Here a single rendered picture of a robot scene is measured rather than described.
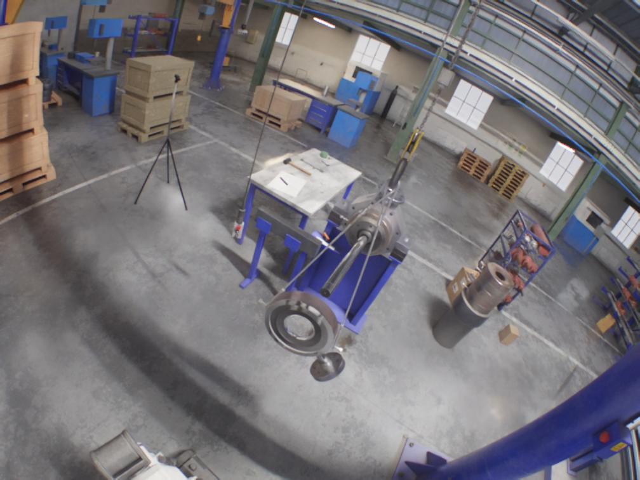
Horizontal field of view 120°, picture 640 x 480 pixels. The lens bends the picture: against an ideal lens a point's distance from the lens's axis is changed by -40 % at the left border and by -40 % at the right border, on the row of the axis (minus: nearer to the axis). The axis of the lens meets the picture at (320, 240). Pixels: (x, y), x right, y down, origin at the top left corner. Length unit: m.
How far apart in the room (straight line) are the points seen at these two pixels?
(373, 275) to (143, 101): 4.44
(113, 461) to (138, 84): 5.20
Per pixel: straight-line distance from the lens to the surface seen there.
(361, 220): 2.33
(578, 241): 14.20
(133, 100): 5.63
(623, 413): 1.71
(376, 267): 2.83
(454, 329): 3.54
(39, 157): 4.62
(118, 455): 0.98
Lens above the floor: 2.31
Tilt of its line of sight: 35 degrees down
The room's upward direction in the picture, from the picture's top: 24 degrees clockwise
